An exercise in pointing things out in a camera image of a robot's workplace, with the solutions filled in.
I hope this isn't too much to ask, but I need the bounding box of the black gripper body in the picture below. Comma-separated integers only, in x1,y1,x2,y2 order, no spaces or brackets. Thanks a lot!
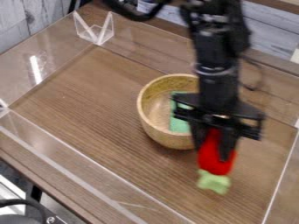
172,68,266,140

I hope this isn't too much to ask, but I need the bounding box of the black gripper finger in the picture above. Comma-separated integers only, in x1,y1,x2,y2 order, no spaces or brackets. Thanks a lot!
189,122,209,151
219,128,239,162

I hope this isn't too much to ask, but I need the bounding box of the red plush radish toy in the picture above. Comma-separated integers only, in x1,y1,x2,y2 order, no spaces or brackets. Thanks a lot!
196,129,236,195

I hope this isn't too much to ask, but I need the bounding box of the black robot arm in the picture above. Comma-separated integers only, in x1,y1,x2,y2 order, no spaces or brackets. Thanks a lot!
172,0,266,163

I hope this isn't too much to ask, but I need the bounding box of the green rectangular block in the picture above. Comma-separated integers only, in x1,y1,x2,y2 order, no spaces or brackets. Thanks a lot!
168,91,192,134

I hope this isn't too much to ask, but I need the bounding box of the wooden bowl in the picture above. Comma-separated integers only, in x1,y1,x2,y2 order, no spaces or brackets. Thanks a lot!
136,73,199,151

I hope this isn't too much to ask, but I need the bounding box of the clear acrylic corner bracket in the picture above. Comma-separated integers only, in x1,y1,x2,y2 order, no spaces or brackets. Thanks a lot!
72,11,115,46

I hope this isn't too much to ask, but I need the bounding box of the black cable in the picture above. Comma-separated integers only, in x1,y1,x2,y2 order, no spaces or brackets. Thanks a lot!
103,0,173,22

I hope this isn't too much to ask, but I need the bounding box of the clear acrylic tray wall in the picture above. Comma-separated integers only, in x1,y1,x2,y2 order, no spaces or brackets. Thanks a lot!
0,101,195,224

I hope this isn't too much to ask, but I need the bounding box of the black table clamp bracket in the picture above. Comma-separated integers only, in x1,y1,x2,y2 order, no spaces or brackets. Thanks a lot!
24,185,73,224

